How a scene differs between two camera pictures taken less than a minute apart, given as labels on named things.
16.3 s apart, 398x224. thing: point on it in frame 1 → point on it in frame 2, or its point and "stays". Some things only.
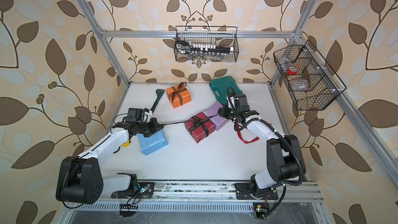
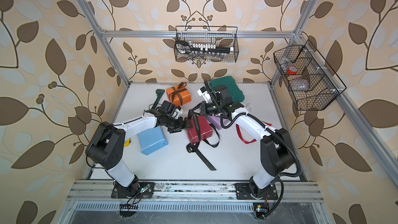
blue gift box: (150, 144) stays
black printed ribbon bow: (194, 121) → (192, 148)
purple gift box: (212, 113) stays
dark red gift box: (199, 126) stays
